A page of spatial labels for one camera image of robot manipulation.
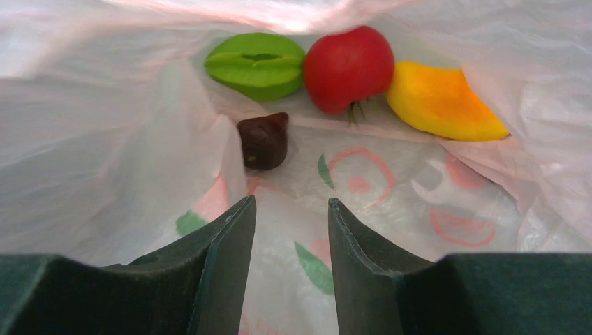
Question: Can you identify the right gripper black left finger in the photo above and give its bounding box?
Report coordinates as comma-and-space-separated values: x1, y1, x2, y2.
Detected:
1, 196, 257, 334

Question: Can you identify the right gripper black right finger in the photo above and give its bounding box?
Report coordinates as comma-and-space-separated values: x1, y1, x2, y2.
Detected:
328, 198, 591, 334

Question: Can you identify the pink plastic bag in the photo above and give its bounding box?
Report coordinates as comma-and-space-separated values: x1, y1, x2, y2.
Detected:
1, 1, 591, 334

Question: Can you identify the orange yellow fake mango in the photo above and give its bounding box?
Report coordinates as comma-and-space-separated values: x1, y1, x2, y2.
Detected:
385, 61, 509, 142

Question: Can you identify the red fake tomato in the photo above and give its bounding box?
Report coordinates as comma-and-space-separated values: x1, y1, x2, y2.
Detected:
302, 26, 395, 124

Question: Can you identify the brown fake chestnut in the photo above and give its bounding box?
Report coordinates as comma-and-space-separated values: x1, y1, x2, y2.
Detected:
237, 112, 289, 170

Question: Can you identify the green fake pepper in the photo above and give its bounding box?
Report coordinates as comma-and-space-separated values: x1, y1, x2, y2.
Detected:
204, 32, 306, 101

